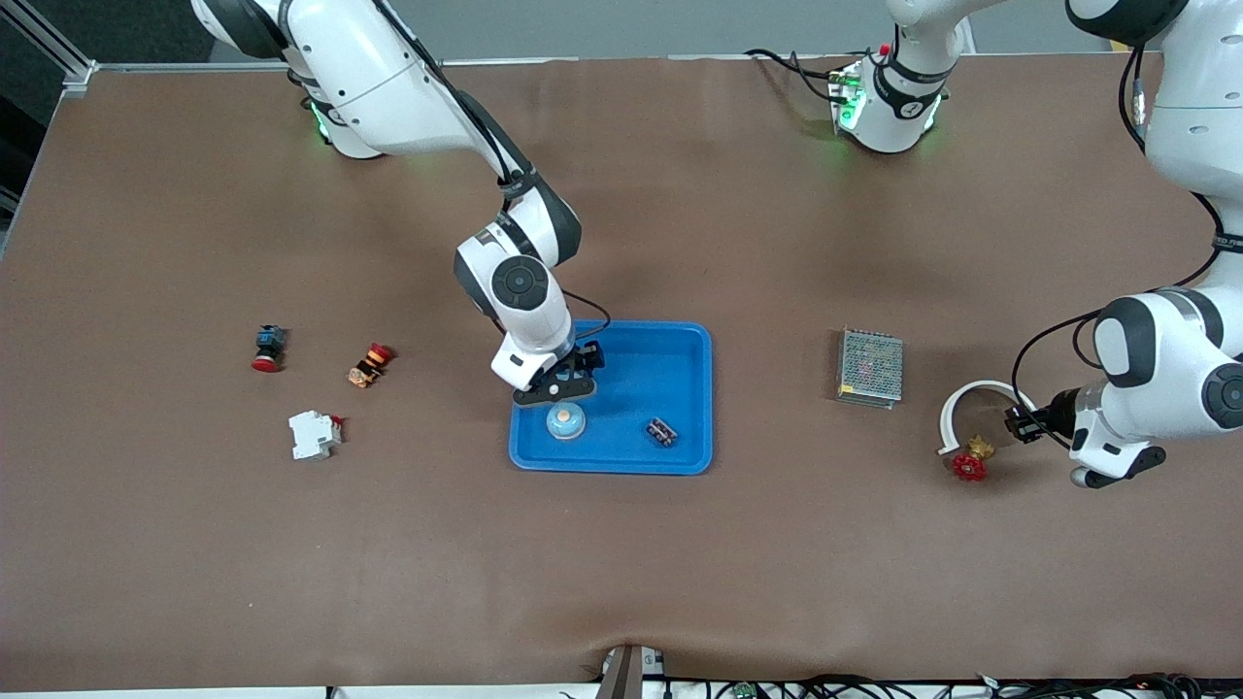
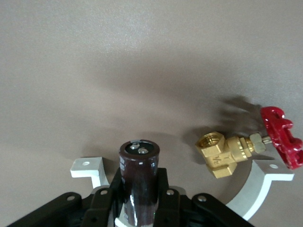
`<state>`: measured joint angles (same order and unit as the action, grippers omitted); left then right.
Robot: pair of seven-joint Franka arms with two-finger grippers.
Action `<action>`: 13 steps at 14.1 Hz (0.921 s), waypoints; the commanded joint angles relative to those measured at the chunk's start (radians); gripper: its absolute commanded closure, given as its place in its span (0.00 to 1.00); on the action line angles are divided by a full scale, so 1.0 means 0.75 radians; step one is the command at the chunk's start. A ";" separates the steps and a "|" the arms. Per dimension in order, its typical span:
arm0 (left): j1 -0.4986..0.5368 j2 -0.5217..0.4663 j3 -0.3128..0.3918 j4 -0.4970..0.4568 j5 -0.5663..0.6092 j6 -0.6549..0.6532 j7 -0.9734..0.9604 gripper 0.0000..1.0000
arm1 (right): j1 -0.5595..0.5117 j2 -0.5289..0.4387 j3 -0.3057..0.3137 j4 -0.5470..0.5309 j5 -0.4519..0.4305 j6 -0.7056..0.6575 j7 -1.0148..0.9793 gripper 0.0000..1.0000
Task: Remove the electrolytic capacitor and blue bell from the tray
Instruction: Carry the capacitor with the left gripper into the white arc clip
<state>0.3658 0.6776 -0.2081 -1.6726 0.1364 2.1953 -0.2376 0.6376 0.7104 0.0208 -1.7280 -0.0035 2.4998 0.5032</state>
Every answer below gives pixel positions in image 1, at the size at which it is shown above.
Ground red and orange button switch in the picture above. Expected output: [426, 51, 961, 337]
[347, 343, 394, 390]

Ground black base cables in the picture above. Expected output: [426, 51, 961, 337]
[743, 47, 851, 103]

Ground metal mesh power supply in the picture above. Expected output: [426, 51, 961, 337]
[836, 327, 905, 411]

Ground white circuit breaker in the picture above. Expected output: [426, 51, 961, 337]
[288, 411, 345, 461]

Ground red pushbutton with blue body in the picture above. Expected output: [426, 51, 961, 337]
[252, 325, 288, 374]

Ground white curved plastic bracket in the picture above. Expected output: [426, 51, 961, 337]
[936, 380, 1035, 457]

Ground brass valve with red handle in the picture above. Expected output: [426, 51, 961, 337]
[951, 434, 997, 483]

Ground brown table mat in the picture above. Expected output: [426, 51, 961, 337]
[0, 53, 1243, 693]

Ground grey mount bracket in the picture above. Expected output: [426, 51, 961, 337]
[594, 644, 666, 699]

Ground blue plastic tray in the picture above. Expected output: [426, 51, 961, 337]
[509, 320, 714, 476]

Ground aluminium frame profile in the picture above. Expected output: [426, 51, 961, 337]
[19, 5, 98, 96]

